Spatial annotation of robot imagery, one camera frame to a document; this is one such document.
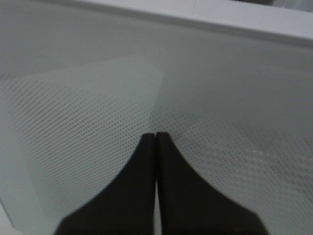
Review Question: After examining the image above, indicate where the white microwave door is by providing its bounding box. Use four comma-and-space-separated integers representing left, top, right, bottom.
0, 0, 313, 235

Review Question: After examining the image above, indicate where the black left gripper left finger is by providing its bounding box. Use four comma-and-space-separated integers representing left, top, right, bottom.
55, 133, 156, 235

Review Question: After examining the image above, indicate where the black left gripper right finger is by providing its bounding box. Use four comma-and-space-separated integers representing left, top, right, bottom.
156, 132, 268, 235

